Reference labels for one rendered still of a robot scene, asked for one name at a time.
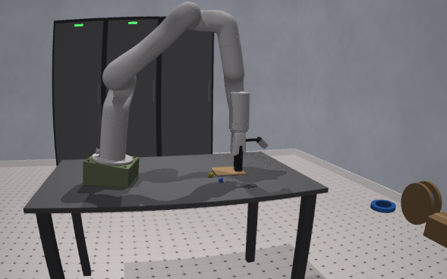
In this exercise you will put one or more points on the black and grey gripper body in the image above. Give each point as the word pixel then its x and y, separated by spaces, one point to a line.
pixel 238 138

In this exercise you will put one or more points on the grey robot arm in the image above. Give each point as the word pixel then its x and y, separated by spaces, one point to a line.
pixel 121 73

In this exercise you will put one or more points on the tan square mat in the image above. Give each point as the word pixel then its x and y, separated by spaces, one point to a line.
pixel 226 171

